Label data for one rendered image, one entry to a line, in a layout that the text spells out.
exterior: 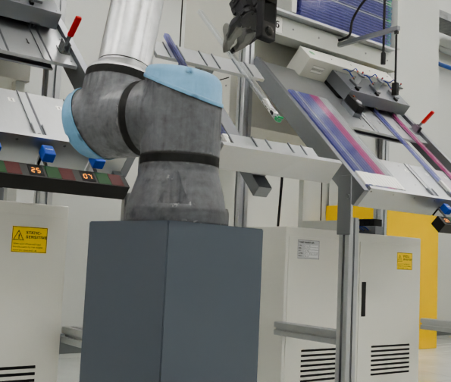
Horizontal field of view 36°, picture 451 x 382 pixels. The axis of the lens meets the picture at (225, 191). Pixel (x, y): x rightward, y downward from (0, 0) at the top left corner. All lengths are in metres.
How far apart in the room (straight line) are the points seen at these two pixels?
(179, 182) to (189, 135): 0.07
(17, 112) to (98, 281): 0.62
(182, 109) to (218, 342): 0.32
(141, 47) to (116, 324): 0.44
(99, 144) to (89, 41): 2.75
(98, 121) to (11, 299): 0.78
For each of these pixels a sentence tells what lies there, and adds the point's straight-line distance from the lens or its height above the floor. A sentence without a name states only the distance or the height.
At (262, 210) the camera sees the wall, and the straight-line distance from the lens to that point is 4.35.
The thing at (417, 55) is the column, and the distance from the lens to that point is 4.80.
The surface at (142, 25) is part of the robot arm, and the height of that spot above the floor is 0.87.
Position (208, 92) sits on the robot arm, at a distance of 0.99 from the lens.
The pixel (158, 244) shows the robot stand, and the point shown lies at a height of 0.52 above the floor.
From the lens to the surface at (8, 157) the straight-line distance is 1.44.
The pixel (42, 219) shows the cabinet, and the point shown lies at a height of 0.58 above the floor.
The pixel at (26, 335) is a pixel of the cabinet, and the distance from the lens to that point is 1.77.
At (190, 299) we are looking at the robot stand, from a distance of 0.91.
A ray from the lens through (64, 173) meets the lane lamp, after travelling 1.41.
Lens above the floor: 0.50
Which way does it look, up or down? 6 degrees up
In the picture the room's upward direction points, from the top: 3 degrees clockwise
